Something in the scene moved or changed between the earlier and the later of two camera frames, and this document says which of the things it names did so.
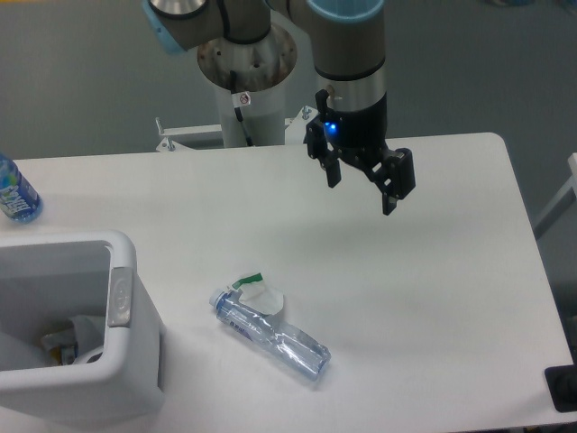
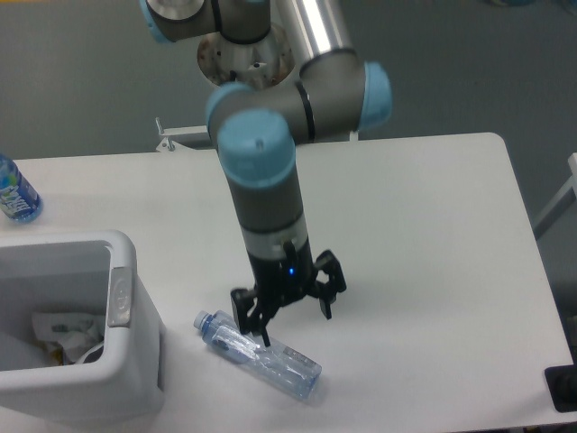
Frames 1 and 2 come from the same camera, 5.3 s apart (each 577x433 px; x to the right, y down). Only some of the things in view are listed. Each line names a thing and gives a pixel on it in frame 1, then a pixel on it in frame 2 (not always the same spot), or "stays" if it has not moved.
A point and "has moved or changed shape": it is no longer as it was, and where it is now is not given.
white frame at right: x=562 y=206 stays
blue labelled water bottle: x=18 y=200 stays
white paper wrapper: x=254 y=292 has moved or changed shape
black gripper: x=360 y=135 to x=282 y=280
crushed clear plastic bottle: x=281 y=336 to x=281 y=365
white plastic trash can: x=46 y=280 stays
